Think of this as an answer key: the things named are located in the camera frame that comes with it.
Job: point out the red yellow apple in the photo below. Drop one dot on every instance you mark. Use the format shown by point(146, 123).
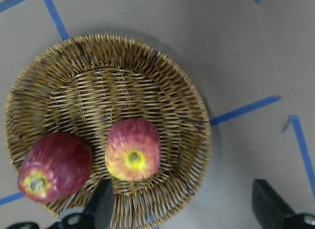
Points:
point(133, 151)

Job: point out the dark red apple in basket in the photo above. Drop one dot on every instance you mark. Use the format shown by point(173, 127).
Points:
point(57, 166)

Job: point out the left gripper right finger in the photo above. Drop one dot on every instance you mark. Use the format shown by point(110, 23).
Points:
point(272, 212)

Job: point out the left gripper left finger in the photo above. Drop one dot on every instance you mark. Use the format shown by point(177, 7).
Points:
point(97, 213)

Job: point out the woven wicker basket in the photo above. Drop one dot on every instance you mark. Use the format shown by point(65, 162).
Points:
point(86, 84)

